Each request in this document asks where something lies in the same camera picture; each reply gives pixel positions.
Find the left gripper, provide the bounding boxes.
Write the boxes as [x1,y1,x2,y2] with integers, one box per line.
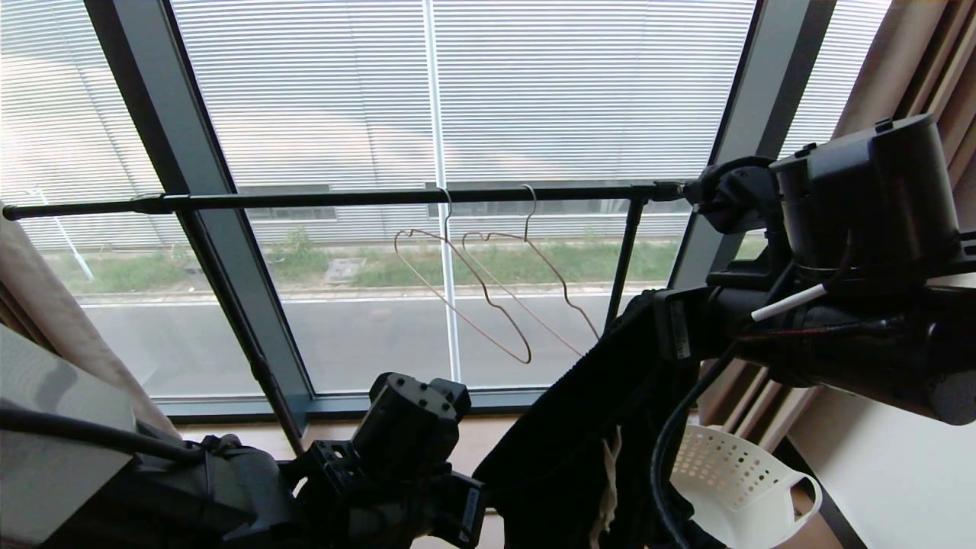
[294,441,487,549]

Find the black clothes rack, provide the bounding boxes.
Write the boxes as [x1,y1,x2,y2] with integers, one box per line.
[2,181,687,457]

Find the black drawstring shorts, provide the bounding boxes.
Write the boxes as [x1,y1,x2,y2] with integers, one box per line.
[473,292,706,549]

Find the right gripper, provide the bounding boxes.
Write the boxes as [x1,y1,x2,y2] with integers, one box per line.
[654,263,786,363]

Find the white laundry basket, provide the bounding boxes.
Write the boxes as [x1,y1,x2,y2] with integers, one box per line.
[671,425,824,549]

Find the pink clothes hanger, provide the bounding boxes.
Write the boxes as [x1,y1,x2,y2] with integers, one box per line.
[393,187,533,365]
[461,184,602,359]

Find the brown curtain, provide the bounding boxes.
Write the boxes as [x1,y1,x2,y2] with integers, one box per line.
[698,0,976,451]
[0,202,181,440]

